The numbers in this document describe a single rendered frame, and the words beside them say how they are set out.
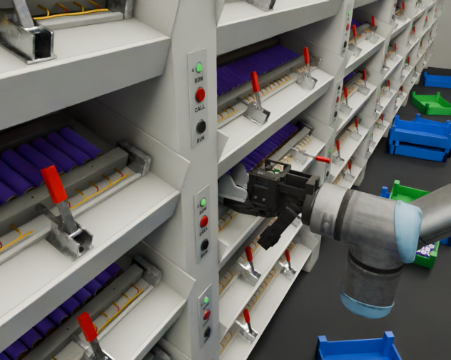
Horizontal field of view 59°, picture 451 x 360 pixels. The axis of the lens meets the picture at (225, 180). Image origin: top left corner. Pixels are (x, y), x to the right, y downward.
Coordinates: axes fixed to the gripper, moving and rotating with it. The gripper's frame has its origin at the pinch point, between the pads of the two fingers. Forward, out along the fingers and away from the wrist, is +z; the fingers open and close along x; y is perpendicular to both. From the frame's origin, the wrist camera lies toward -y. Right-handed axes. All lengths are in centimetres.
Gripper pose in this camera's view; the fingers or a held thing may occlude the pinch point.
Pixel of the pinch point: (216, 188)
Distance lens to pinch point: 79.4
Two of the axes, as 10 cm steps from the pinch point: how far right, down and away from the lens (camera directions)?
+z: -8.7, -2.4, 4.3
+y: 0.1, -8.8, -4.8
